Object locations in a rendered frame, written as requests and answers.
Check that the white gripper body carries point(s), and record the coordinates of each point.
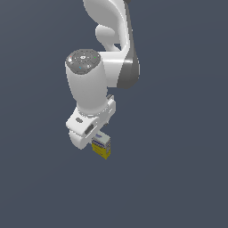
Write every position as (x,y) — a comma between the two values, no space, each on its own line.
(83,124)

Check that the yellow and white box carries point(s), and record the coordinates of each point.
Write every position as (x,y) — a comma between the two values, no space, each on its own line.
(101,148)

